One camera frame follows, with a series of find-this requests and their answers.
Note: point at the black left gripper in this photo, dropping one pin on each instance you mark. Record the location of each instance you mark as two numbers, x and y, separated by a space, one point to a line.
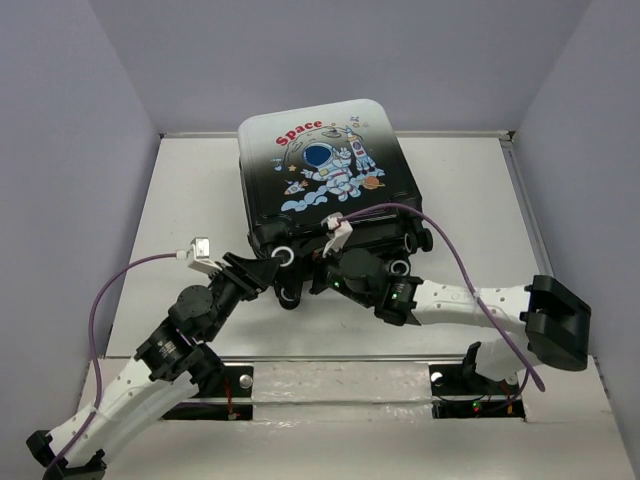
257 271

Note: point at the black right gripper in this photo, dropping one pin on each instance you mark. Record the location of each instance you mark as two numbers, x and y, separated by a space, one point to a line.
318 285

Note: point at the black kids suitcase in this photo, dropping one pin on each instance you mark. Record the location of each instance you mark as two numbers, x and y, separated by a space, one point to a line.
300 166

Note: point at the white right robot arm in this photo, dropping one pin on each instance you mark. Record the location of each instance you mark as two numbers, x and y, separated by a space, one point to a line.
540 323

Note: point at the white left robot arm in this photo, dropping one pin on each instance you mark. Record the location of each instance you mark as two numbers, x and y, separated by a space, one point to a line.
172 365

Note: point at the white foreground platform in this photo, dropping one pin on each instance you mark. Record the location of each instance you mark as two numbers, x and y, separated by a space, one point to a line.
373 420

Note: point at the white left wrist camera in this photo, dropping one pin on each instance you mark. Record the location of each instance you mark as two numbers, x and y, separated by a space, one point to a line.
200 255

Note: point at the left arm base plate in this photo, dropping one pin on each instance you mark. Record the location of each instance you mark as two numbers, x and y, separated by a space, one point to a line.
231 399

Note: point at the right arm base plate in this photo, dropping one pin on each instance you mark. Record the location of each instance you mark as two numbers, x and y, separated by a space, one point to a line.
459 392

